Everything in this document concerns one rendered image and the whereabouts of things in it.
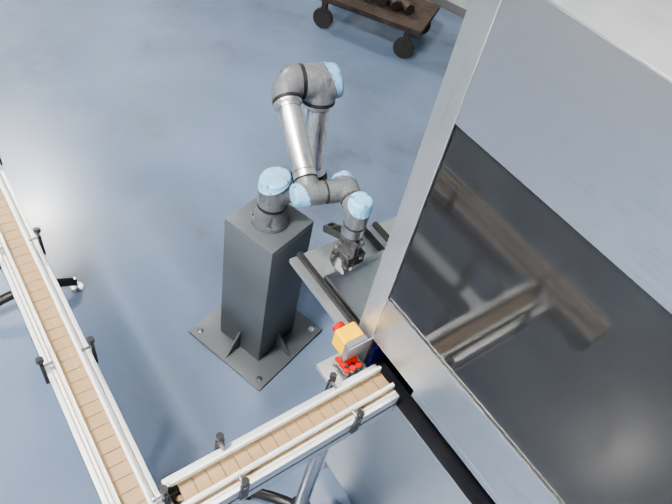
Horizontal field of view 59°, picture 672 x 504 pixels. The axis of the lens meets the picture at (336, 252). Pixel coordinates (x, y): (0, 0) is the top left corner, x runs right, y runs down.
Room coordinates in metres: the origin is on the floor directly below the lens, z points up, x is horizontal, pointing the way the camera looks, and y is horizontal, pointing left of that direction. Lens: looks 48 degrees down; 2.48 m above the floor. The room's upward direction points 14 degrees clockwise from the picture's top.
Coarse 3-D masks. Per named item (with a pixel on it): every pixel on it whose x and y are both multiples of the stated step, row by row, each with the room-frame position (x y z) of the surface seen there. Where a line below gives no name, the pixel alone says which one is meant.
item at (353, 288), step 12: (360, 264) 1.42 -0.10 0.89; (372, 264) 1.44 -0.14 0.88; (324, 276) 1.31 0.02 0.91; (336, 276) 1.34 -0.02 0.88; (348, 276) 1.36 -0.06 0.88; (360, 276) 1.37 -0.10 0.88; (372, 276) 1.38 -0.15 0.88; (336, 288) 1.29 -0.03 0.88; (348, 288) 1.30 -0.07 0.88; (360, 288) 1.32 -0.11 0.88; (348, 300) 1.25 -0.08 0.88; (360, 300) 1.27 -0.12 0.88; (360, 312) 1.22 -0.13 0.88
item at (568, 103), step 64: (512, 0) 1.02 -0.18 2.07; (576, 0) 0.99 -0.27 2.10; (640, 0) 1.06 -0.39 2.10; (512, 64) 0.98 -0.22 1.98; (576, 64) 0.91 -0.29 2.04; (640, 64) 0.85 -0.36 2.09; (512, 128) 0.95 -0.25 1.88; (576, 128) 0.87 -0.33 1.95; (640, 128) 0.81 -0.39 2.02; (576, 192) 0.83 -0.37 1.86; (640, 192) 0.77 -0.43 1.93; (640, 256) 0.73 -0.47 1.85; (384, 320) 1.02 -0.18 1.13; (448, 384) 0.84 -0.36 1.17; (512, 448) 0.69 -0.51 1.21
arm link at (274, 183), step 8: (272, 168) 1.66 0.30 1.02; (280, 168) 1.66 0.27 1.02; (264, 176) 1.61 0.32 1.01; (272, 176) 1.62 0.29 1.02; (280, 176) 1.62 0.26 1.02; (288, 176) 1.63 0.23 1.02; (264, 184) 1.57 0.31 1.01; (272, 184) 1.58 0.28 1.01; (280, 184) 1.58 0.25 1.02; (288, 184) 1.60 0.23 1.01; (264, 192) 1.57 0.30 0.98; (272, 192) 1.56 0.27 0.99; (280, 192) 1.57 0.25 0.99; (288, 192) 1.59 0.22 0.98; (264, 200) 1.56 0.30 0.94; (272, 200) 1.56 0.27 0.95; (280, 200) 1.57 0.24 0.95; (288, 200) 1.59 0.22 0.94; (264, 208) 1.56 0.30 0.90; (272, 208) 1.56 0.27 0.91; (280, 208) 1.58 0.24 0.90
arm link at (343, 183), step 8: (336, 176) 1.44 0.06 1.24; (344, 176) 1.44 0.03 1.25; (352, 176) 1.45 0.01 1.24; (328, 184) 1.38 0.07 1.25; (336, 184) 1.39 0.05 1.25; (344, 184) 1.40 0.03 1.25; (352, 184) 1.41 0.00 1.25; (336, 192) 1.37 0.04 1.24; (344, 192) 1.38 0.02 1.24; (352, 192) 1.38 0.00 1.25; (336, 200) 1.37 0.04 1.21
